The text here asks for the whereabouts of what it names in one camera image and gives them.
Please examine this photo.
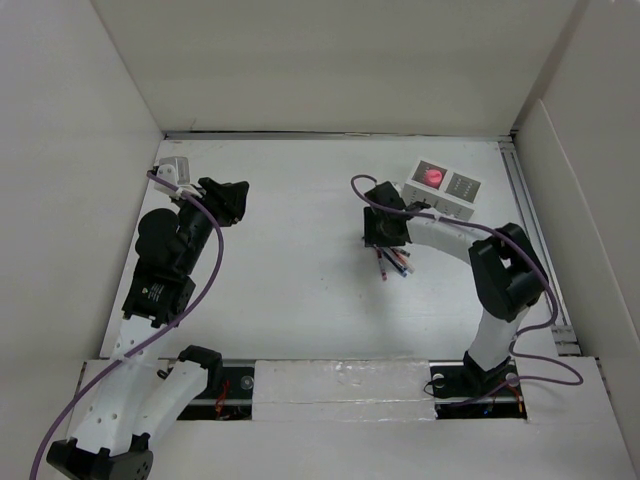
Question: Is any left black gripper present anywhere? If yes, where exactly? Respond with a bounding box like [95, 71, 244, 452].
[171, 177, 247, 275]

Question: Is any red capped pen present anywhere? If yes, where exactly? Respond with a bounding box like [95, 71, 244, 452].
[375, 247, 388, 282]

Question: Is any pink eraser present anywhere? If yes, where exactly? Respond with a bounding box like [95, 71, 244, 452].
[424, 168, 445, 189]

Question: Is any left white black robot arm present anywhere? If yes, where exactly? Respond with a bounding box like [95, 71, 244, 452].
[38, 173, 249, 479]

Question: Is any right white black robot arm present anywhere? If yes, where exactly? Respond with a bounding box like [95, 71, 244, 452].
[351, 175, 548, 398]

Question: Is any blue clear pen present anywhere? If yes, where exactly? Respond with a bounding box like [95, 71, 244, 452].
[388, 248, 415, 274]

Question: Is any white two-slot pen holder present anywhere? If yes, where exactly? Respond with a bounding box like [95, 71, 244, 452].
[401, 157, 482, 221]

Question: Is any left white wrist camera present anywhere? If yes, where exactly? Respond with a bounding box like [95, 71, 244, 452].
[151, 156, 191, 188]

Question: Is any aluminium rail front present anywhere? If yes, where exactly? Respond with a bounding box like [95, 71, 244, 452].
[180, 361, 527, 420]

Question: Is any aluminium rail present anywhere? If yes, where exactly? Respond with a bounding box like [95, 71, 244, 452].
[498, 140, 583, 357]
[180, 361, 527, 420]

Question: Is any aluminium rail right side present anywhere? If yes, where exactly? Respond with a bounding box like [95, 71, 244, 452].
[498, 140, 583, 357]

